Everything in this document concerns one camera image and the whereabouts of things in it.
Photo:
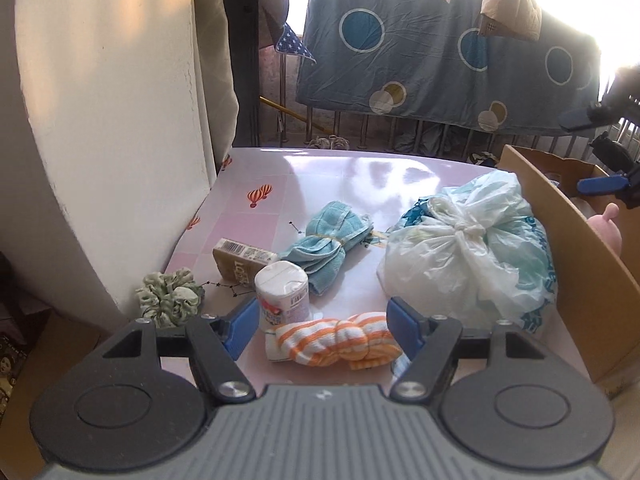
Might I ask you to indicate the blue towel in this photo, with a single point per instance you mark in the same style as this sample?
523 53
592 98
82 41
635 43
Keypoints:
325 255

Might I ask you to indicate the dark printed package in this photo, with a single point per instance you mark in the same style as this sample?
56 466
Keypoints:
12 370

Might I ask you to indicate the blue star-patterned cloth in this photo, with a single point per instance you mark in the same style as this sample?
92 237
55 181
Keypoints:
292 42

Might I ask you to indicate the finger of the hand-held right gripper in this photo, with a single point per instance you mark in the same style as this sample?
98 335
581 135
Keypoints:
577 119
600 185

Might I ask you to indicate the green scrunchie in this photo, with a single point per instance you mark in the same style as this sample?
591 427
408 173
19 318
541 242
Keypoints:
167 296

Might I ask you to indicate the black upright panel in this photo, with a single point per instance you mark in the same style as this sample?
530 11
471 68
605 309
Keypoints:
245 85

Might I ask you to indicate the brown tissue pack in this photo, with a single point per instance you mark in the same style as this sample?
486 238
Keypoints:
235 260

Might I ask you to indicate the white tissue roll pack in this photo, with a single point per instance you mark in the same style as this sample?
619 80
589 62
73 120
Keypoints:
282 292

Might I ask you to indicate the yellow broom stick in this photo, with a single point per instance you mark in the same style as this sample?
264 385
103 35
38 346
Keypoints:
280 109

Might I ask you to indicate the large white plastic bag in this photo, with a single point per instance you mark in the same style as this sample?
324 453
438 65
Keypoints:
450 260

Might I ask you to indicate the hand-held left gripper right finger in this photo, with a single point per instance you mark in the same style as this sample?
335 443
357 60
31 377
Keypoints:
405 329

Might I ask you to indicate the pink plush toy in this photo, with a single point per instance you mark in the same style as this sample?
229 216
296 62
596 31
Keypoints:
607 232

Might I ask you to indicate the black and white sneaker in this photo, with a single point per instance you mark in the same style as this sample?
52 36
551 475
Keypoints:
482 160

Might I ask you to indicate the blue bedsheet with circles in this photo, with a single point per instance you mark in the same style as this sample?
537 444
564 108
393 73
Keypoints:
425 60

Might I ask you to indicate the beige hanging cloth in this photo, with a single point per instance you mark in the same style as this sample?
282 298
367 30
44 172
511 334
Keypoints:
510 5

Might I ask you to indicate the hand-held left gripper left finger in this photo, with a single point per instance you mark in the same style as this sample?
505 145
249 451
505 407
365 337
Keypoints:
245 325

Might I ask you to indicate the orange striped towel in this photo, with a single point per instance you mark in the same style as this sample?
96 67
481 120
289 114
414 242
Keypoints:
340 341

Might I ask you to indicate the brown cardboard carton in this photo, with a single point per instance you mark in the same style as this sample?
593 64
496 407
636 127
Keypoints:
55 360

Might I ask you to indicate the beige mattress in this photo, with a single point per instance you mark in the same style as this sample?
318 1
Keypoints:
215 85

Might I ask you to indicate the cardboard box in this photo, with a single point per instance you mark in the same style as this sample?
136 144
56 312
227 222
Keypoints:
580 290

